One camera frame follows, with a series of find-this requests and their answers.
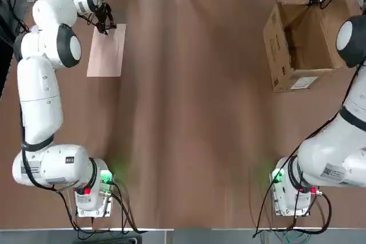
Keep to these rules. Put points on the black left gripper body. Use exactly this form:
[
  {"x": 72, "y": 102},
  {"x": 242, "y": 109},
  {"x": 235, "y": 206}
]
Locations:
[{"x": 101, "y": 12}]

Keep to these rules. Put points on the brown cardboard box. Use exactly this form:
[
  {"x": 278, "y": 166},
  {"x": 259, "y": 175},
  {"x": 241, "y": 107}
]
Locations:
[{"x": 278, "y": 55}]

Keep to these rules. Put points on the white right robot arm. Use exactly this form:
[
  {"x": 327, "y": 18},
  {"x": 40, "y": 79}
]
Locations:
[{"x": 328, "y": 164}]

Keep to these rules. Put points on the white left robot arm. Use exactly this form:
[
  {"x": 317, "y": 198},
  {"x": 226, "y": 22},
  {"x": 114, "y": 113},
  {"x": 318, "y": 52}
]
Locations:
[{"x": 40, "y": 98}]

